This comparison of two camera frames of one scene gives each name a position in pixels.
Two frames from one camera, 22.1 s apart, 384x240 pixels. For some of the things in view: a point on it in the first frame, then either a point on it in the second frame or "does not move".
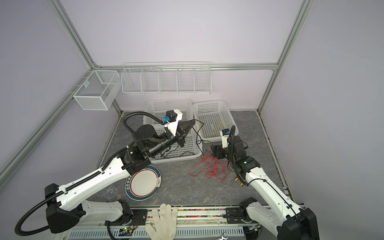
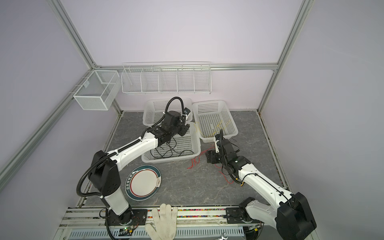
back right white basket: [212, 117] does not move
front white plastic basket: [192, 148] does not move
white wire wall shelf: [165, 78] does not move
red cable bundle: [214, 167] -> [197, 158]
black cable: [196, 141] -> [172, 153]
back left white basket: [159, 107] does not move
